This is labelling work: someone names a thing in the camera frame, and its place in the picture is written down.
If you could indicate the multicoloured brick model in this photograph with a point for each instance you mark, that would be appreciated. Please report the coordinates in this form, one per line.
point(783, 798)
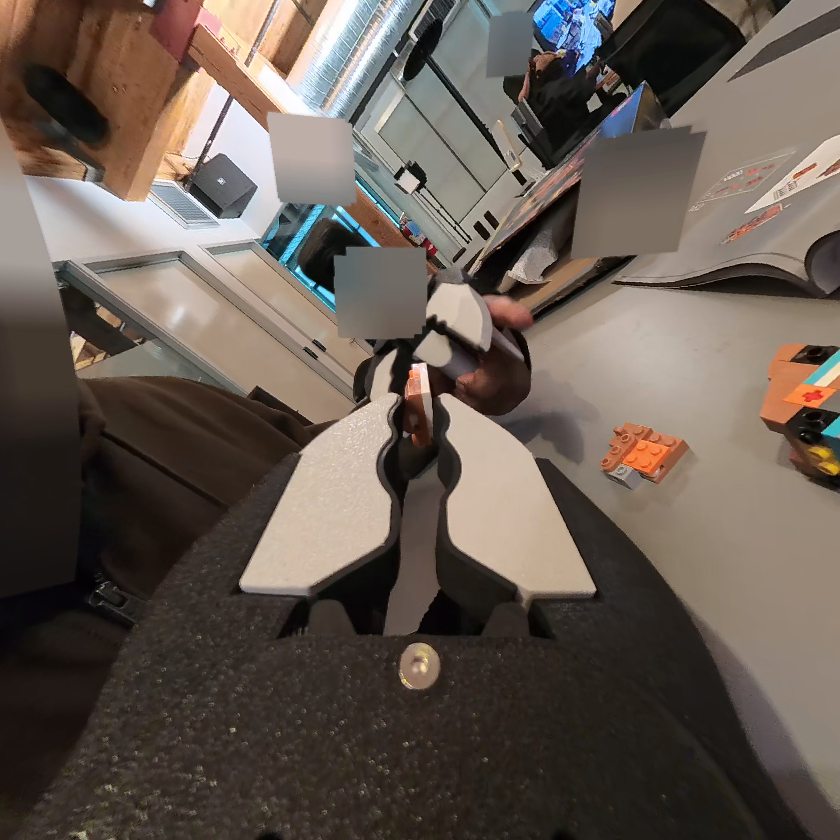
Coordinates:
point(800, 407)

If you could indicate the white patterned paper bag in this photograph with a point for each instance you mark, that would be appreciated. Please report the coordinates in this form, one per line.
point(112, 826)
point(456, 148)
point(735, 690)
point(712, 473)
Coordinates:
point(538, 259)

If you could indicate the wooden post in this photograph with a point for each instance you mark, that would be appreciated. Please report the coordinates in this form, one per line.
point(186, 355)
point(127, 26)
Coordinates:
point(380, 216)

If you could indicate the orange and grey brick assembly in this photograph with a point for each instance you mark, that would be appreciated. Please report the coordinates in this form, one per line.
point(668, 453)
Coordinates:
point(646, 453)

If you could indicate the person's brown jacket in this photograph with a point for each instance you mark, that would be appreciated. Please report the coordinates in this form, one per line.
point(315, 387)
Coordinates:
point(164, 459)

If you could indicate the cardboard box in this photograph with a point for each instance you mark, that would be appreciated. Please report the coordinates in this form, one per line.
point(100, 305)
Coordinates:
point(538, 197)

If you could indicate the black round-base stand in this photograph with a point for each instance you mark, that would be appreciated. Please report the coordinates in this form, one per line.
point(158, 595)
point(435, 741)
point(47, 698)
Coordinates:
point(420, 46)

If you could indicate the light panel on stand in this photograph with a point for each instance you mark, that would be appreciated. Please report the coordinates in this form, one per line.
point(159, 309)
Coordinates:
point(410, 177)

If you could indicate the ribbed silver ventilation duct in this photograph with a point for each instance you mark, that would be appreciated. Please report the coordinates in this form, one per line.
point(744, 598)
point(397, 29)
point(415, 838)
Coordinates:
point(354, 52)

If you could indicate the wall screen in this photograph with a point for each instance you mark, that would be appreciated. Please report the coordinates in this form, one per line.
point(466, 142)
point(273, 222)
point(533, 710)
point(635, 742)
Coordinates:
point(571, 29)

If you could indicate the person's left hand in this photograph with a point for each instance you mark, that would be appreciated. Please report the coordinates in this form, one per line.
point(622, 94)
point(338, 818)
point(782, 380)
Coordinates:
point(499, 387)

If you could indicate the brick instruction booklet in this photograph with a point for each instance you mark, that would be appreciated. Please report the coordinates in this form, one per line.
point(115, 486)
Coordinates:
point(754, 249)

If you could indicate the white double door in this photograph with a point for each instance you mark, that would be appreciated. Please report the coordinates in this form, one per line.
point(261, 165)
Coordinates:
point(229, 328)

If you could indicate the white desk stand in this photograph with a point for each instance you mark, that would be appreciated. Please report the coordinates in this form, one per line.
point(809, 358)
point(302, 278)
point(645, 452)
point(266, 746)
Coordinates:
point(510, 148)

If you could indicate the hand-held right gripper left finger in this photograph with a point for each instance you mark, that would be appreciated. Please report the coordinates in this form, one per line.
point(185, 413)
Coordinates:
point(321, 512)

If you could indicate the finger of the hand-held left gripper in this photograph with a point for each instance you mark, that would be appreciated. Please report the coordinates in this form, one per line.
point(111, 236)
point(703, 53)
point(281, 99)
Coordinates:
point(384, 380)

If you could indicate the red fire extinguisher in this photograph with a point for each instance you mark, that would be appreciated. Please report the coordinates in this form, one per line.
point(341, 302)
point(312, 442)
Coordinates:
point(418, 236)

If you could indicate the white wall vent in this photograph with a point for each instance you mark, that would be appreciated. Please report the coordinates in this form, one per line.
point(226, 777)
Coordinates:
point(184, 205)

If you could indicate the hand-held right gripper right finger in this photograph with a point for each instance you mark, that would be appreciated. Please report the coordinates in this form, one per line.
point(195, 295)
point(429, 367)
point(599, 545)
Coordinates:
point(518, 525)

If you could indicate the window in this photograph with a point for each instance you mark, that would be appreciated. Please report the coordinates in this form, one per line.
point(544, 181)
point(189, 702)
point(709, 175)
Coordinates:
point(289, 229)

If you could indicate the orange brick plate assembly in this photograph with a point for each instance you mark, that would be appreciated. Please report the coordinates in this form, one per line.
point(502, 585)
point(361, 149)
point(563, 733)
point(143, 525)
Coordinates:
point(420, 407)

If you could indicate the black wall speaker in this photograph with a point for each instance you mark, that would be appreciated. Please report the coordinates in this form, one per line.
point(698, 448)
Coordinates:
point(223, 187)

